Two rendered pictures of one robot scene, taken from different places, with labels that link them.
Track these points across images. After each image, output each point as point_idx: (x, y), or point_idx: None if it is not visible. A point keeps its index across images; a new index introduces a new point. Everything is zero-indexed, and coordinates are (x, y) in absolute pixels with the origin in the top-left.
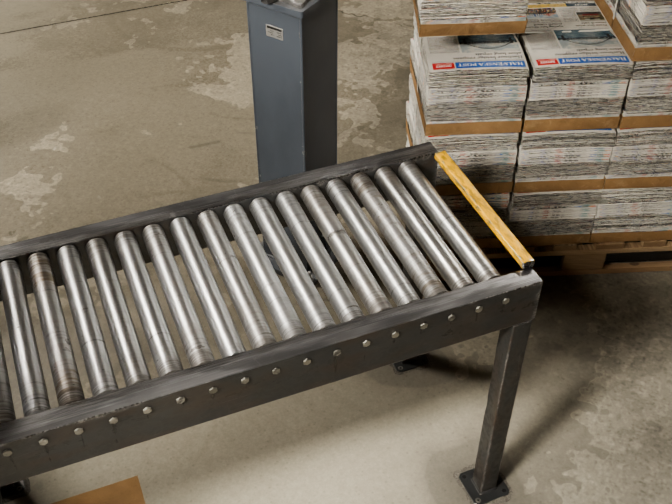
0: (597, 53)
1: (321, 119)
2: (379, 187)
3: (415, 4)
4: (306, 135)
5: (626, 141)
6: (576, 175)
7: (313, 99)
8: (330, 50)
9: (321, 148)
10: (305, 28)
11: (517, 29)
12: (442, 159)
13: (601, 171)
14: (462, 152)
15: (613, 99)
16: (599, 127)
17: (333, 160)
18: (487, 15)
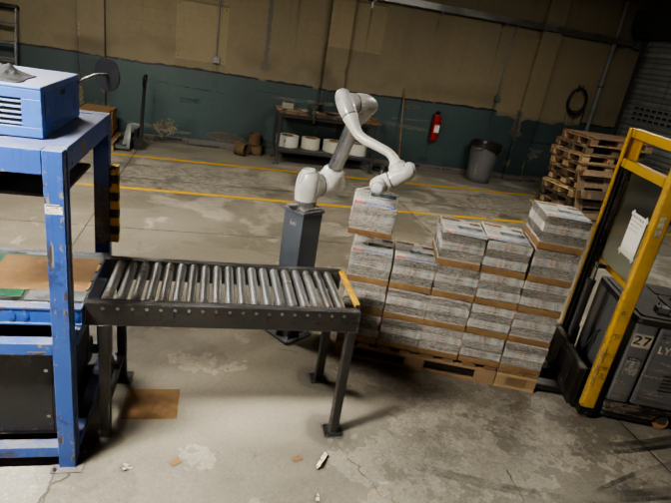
0: (423, 258)
1: (306, 265)
2: (314, 280)
3: None
4: None
5: (433, 301)
6: (411, 314)
7: (304, 254)
8: (315, 237)
9: None
10: (305, 222)
11: (387, 238)
12: (340, 272)
13: (422, 314)
14: (361, 290)
15: (428, 279)
16: (421, 291)
17: None
18: (375, 229)
